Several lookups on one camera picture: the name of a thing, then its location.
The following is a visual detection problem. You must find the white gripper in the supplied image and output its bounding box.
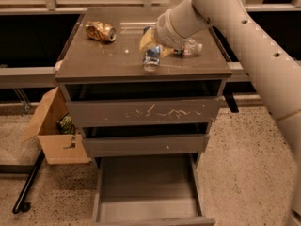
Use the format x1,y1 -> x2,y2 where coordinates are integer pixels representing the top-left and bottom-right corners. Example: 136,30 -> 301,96
139,8 -> 190,58

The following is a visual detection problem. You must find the silver blue redbull can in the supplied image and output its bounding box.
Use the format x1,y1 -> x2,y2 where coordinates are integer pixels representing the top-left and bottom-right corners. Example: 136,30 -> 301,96
142,46 -> 161,72

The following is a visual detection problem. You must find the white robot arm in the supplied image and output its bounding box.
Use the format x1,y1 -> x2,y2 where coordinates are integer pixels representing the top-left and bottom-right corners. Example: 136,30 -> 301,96
139,0 -> 301,226

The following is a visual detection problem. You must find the crushed gold soda can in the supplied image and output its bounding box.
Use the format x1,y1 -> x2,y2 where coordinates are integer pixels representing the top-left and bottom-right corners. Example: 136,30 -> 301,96
85,21 -> 117,42

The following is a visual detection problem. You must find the grey top drawer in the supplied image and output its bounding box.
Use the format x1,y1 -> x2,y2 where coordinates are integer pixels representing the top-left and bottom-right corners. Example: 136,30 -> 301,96
66,96 -> 222,127

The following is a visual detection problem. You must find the grey three-drawer cabinet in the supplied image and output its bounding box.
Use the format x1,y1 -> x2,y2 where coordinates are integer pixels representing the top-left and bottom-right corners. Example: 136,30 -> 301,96
54,7 -> 233,226

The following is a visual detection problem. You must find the grey middle drawer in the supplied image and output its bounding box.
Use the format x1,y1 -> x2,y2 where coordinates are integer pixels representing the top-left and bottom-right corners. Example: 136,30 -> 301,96
83,134 -> 209,157

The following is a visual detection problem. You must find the grey open bottom drawer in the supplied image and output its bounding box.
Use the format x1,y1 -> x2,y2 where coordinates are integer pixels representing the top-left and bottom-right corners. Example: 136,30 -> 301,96
91,153 -> 215,226

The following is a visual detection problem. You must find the clear plastic water bottle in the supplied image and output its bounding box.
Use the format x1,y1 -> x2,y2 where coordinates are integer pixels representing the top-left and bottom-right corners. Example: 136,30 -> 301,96
173,39 -> 202,57

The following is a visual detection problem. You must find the green snack bag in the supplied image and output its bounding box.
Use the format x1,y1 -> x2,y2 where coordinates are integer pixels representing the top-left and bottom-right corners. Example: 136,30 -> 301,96
56,113 -> 75,135

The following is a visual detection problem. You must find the open cardboard box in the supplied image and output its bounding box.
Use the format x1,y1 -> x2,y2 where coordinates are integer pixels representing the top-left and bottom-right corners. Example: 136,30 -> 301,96
22,87 -> 90,165

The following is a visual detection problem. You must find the black metal floor stand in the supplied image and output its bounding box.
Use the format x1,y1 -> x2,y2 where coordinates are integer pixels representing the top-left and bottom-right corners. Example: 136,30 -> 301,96
0,151 -> 45,214

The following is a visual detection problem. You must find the grey metal window rail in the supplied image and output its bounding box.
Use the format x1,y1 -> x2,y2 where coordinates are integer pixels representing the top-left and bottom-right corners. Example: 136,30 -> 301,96
0,62 -> 250,89

